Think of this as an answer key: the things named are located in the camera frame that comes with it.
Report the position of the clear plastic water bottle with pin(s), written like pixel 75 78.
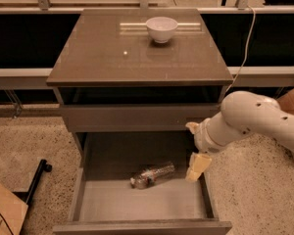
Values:
pixel 149 176

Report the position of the black wheeled stand leg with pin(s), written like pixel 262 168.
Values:
pixel 27 196

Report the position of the cardboard box right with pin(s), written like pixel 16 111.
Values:
pixel 292 100

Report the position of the white ceramic bowl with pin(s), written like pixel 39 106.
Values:
pixel 161 29

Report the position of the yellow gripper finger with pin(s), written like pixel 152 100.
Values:
pixel 193 127
pixel 197 165

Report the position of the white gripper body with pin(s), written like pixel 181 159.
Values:
pixel 203 138

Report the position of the grey drawer cabinet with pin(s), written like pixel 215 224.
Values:
pixel 110 59

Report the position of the open middle drawer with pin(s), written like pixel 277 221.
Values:
pixel 104 203

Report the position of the grey metal railing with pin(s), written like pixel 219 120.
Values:
pixel 35 79

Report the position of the closed top drawer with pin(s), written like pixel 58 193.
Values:
pixel 118 118

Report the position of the cardboard box left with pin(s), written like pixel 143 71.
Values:
pixel 12 212

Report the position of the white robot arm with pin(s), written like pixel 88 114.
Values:
pixel 241 114

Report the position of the cardboard box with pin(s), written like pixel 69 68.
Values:
pixel 12 212
pixel 292 100

